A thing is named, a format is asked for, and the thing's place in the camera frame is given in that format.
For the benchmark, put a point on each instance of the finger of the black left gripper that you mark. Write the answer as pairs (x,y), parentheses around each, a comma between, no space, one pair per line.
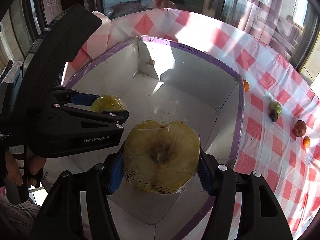
(64,96)
(69,124)

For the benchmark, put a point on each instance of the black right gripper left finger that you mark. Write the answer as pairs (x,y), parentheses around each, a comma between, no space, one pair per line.
(77,204)

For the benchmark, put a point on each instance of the yellow-green fruit half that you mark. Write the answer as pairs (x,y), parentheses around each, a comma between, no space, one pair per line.
(107,103)

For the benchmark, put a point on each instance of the yellow apple half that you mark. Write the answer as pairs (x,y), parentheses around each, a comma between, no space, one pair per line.
(161,158)

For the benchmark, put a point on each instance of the small orange tangerine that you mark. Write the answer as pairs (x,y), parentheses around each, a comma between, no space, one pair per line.
(306,142)

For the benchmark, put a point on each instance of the dark brown round fruit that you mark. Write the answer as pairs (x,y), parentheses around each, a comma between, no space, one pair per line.
(299,129)

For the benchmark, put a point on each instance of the green fruit half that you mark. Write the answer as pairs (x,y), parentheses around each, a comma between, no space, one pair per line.
(274,111)

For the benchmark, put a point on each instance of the person's left hand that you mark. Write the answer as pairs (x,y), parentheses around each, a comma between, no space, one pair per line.
(13,173)

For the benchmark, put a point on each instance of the purple-rimmed white cardboard box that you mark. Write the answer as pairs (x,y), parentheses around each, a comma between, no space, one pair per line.
(166,81)

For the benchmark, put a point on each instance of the red white checkered tablecloth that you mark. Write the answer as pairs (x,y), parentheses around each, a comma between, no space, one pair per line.
(271,147)

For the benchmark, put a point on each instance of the small orange by box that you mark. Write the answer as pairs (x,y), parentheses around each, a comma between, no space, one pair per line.
(246,86)

